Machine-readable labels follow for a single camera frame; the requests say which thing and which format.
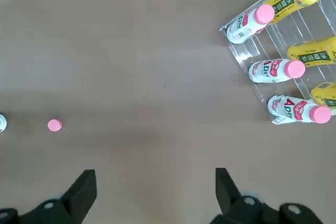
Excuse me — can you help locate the white pink-print drink bottle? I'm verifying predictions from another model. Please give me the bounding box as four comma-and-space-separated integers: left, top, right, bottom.
0, 113, 8, 133

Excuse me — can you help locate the pink bottle cap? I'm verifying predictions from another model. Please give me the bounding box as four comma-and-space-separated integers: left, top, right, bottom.
47, 118, 63, 132

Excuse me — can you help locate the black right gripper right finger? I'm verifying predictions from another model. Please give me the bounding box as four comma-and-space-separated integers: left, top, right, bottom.
209, 167, 326, 224

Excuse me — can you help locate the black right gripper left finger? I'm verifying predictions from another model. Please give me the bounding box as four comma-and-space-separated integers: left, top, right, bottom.
0, 169, 97, 224

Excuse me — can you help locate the clear acrylic stepped shelf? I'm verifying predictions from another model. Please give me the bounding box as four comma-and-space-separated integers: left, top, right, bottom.
217, 0, 336, 125

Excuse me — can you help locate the white bottle with pink cap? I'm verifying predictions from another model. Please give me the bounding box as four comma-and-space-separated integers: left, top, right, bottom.
226, 4, 276, 44
248, 59, 307, 83
267, 94, 332, 124

